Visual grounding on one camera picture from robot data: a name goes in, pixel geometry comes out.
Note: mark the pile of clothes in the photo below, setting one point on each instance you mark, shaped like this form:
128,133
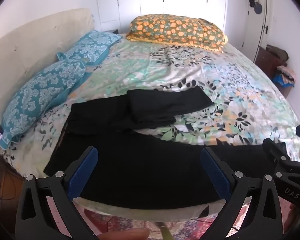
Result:
286,76

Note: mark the orange floral folded blanket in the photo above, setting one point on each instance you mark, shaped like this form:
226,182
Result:
177,30

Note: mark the small teal patterned pillow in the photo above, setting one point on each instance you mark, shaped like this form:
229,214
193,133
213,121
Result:
95,45

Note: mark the black pants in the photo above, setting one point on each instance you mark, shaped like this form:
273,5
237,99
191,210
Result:
145,170

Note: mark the cream headboard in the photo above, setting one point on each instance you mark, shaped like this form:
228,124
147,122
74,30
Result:
27,42

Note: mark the dark items hanging on door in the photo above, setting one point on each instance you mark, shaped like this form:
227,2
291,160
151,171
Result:
255,3

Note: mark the red patterned rug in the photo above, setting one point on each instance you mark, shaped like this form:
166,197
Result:
130,221

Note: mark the person's right hand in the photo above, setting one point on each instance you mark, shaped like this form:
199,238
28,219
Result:
293,217

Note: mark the white wardrobe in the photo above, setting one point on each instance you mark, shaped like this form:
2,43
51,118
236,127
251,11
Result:
165,0

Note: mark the wooden nightstand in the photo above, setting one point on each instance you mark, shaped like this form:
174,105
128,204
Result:
2,180

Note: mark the person's left hand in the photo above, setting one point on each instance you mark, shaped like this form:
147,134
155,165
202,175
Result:
125,234

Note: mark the floral bedsheet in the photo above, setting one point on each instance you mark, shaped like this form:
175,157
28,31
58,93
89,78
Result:
165,65

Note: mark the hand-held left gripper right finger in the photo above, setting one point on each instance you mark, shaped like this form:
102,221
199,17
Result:
215,172

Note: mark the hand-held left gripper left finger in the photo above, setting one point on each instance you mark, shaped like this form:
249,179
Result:
83,170

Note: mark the dark wooden cabinet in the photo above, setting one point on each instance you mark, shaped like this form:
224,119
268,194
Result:
267,61

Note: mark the white door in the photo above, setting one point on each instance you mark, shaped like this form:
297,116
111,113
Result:
255,25

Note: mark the large teal patterned pillow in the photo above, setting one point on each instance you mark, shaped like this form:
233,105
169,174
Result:
37,97

